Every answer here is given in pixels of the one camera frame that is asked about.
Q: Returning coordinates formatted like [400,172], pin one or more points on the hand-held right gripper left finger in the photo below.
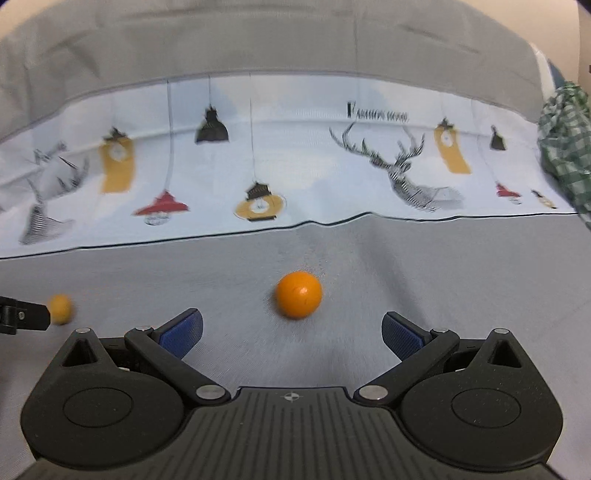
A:
[181,334]

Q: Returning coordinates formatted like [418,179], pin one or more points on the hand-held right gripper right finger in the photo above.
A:
[402,336]

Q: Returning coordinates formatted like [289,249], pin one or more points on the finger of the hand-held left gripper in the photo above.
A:
[25,316]

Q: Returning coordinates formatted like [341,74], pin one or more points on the orange cherry tomato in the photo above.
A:
[299,295]
[61,308]

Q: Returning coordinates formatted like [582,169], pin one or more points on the green checkered cloth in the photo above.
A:
[570,138]

